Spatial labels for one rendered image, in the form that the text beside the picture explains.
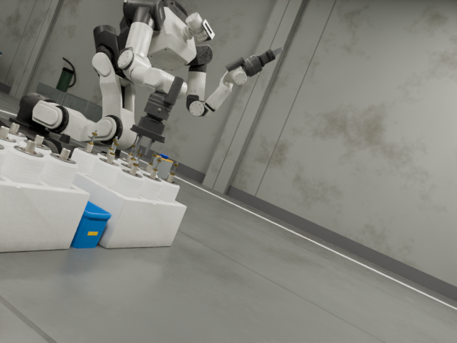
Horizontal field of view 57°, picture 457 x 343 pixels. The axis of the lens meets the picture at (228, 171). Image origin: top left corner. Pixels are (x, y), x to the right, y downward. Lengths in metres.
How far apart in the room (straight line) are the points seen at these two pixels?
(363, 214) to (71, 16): 5.14
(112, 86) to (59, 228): 0.96
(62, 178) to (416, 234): 3.63
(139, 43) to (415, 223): 3.31
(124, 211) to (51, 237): 0.27
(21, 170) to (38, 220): 0.14
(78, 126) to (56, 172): 0.95
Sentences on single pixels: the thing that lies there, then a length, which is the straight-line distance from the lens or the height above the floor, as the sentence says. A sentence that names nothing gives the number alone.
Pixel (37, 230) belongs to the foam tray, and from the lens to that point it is 1.24.
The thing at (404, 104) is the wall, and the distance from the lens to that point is 4.57.
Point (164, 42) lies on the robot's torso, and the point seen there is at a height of 0.79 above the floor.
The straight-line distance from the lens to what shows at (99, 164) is 1.56.
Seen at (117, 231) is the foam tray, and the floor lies 0.06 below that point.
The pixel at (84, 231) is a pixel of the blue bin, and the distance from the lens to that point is 1.37.
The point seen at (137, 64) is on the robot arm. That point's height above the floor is 0.63.
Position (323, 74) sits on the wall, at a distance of 4.80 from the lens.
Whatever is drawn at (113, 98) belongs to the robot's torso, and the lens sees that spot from 2.08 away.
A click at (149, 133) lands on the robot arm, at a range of 1.48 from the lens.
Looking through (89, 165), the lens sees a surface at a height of 0.21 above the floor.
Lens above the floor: 0.44
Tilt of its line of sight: 2 degrees down
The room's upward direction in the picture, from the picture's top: 22 degrees clockwise
